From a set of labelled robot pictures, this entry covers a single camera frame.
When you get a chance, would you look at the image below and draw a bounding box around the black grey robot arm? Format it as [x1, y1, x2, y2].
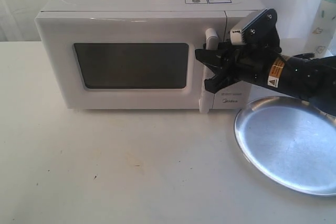
[195, 27, 335, 115]

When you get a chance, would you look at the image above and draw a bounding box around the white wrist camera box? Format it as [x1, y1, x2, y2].
[230, 9, 278, 46]

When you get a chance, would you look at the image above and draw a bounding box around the white microwave door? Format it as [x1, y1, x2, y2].
[35, 12, 227, 113]

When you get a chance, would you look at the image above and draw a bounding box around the round silver metal tray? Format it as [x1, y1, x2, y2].
[234, 96, 335, 196]

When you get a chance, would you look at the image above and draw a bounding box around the white patterned bottle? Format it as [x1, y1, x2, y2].
[305, 0, 335, 58]

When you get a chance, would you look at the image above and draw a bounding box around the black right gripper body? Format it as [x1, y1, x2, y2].
[219, 28, 282, 88]

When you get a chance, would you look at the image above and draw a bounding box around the white microwave oven body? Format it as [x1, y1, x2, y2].
[40, 0, 264, 111]

